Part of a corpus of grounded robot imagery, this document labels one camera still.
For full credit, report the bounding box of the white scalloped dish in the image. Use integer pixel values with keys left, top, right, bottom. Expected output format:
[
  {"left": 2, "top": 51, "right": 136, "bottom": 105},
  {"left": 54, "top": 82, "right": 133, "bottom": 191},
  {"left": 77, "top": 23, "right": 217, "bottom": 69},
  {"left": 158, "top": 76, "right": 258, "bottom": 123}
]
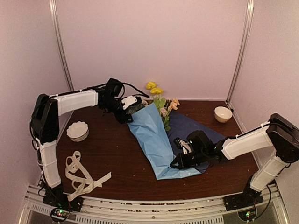
[{"left": 66, "top": 121, "right": 89, "bottom": 142}]

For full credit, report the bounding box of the aluminium corner post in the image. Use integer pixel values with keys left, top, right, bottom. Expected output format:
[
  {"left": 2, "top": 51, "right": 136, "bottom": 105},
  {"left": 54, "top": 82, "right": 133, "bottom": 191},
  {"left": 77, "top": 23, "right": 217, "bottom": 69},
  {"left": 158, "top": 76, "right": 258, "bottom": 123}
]
[
  {"left": 226, "top": 0, "right": 255, "bottom": 105},
  {"left": 49, "top": 0, "right": 74, "bottom": 91}
]

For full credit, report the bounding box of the front aluminium rail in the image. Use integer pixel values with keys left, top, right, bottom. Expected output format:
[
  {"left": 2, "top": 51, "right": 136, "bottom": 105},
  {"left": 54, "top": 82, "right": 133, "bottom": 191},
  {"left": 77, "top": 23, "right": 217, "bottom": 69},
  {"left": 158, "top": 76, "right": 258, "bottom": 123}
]
[{"left": 17, "top": 184, "right": 290, "bottom": 224}]

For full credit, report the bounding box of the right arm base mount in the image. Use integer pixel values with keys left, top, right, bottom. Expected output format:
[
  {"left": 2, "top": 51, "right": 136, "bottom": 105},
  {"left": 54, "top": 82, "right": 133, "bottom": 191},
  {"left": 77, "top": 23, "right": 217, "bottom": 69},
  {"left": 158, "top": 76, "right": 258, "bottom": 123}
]
[{"left": 223, "top": 185, "right": 263, "bottom": 222}]

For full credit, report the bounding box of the left aluminium corner post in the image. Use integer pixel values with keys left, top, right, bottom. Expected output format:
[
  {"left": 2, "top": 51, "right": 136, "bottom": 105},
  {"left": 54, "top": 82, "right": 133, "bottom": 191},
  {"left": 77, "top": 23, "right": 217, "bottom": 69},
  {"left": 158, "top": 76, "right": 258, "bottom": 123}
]
[{"left": 49, "top": 0, "right": 74, "bottom": 91}]

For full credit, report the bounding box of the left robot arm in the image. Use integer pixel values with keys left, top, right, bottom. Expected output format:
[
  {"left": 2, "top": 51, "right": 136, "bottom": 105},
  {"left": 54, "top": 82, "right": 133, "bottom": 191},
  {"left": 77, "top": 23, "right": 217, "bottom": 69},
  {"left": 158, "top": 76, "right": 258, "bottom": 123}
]
[{"left": 29, "top": 78, "right": 149, "bottom": 188}]

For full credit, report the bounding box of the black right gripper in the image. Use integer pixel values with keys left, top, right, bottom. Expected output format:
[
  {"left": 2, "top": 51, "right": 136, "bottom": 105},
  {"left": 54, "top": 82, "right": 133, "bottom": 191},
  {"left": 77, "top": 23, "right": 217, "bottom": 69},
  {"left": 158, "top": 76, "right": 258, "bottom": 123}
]
[{"left": 171, "top": 149, "right": 207, "bottom": 170}]

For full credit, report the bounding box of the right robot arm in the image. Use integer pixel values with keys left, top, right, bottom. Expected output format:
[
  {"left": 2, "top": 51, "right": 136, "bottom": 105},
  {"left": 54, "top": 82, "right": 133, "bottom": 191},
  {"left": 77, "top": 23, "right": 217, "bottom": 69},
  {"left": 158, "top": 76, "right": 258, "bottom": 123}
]
[{"left": 170, "top": 113, "right": 299, "bottom": 206}]

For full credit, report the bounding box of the cream printed ribbon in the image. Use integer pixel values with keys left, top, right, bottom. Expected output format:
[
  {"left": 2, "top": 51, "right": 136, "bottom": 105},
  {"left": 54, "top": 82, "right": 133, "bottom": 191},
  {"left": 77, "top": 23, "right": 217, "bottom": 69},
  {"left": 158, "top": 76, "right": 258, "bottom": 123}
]
[{"left": 65, "top": 151, "right": 112, "bottom": 202}]

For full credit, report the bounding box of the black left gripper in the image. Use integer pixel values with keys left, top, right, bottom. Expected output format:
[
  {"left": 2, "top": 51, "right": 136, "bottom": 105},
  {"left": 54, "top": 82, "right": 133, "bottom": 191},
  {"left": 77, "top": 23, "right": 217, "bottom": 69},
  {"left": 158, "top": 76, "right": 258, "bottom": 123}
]
[{"left": 102, "top": 98, "right": 134, "bottom": 124}]

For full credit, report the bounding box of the blue wrapping paper sheet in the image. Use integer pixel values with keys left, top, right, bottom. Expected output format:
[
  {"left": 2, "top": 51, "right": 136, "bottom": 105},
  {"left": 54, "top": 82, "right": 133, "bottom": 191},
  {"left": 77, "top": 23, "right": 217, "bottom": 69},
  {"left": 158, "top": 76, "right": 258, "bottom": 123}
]
[{"left": 128, "top": 104, "right": 225, "bottom": 180}]

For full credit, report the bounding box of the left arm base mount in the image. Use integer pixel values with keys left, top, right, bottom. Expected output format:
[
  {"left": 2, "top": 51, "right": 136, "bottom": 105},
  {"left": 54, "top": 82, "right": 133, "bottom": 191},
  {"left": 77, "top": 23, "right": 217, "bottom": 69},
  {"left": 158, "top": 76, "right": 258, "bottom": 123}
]
[{"left": 38, "top": 180, "right": 84, "bottom": 224}]

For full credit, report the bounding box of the white ceramic bowl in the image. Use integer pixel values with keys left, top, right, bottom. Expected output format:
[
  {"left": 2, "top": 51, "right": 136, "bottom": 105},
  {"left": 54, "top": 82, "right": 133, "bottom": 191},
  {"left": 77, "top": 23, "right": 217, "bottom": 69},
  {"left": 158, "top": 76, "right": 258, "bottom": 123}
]
[{"left": 214, "top": 106, "right": 233, "bottom": 123}]

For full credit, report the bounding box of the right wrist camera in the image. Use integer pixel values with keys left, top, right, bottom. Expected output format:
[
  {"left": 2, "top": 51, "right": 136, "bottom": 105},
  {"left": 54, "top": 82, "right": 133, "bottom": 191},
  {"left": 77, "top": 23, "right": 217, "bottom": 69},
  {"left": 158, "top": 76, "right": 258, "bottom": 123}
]
[{"left": 174, "top": 138, "right": 192, "bottom": 154}]

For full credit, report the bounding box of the right aluminium corner post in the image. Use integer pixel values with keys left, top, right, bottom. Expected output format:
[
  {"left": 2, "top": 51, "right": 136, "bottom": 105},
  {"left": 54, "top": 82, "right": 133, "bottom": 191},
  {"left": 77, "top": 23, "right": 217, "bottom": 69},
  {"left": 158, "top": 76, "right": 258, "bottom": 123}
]
[{"left": 226, "top": 0, "right": 255, "bottom": 105}]

